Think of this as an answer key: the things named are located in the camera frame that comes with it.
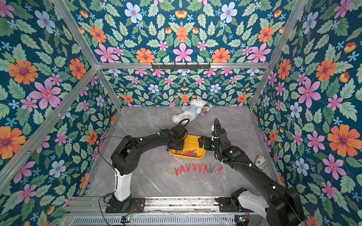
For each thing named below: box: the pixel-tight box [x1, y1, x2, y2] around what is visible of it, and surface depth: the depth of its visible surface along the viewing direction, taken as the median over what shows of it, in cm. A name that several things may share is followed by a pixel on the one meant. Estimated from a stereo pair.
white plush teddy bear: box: [172, 98, 207, 123], surface depth 108 cm
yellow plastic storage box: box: [168, 134, 206, 161], surface depth 95 cm
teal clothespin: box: [209, 163, 216, 174], surface depth 88 cm
